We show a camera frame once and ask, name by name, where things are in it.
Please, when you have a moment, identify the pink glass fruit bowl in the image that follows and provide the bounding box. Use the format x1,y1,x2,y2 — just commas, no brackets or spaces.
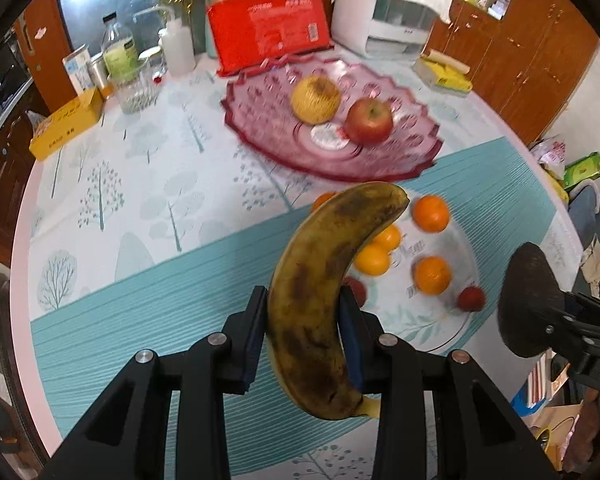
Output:
221,54,443,182

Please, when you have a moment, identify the yellow flat box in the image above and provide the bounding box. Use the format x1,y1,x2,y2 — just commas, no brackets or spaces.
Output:
30,87,103,162

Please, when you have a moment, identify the red snack package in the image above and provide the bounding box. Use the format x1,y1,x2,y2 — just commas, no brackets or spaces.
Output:
208,0,331,77

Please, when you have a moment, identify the yellow speckled pear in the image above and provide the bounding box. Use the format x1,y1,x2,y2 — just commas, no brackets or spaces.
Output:
290,75,341,126

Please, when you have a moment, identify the red apple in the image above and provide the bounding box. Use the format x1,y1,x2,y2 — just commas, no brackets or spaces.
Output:
344,98,393,146

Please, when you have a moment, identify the white countertop appliance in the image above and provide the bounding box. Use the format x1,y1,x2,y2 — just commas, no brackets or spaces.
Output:
330,0,437,58

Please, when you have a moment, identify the small white blue carton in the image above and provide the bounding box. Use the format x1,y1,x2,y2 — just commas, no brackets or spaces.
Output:
62,44,94,96

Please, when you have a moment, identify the overripe spotted banana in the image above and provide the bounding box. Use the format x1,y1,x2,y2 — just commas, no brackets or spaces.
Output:
267,182,409,420

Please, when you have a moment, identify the small kumquat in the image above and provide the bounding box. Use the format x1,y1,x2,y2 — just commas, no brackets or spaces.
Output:
373,224,402,252
353,243,391,276

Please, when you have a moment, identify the small metal can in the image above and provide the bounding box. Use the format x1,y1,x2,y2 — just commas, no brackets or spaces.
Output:
88,53,113,100

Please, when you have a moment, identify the wooden cabinet right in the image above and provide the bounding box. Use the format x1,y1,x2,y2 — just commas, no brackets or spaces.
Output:
425,0,600,145

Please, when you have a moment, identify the dark avocado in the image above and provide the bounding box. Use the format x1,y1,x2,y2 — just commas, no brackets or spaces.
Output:
498,242,565,358

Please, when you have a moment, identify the yellow tissue pack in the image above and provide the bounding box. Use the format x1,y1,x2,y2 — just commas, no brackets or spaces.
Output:
413,49,472,94

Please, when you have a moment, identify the clear plastic bottle green label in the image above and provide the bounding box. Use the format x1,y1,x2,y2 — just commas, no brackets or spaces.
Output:
101,12,139,81

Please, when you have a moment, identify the clear drinking glass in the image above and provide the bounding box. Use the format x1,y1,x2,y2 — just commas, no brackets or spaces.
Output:
109,61,160,115

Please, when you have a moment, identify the red hawthorn fruit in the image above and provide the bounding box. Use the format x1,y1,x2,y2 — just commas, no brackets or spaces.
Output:
457,286,486,312
342,276,367,308

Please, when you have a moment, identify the mandarin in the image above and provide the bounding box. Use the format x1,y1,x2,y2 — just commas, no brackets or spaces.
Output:
413,256,453,296
411,195,451,233
311,192,337,211

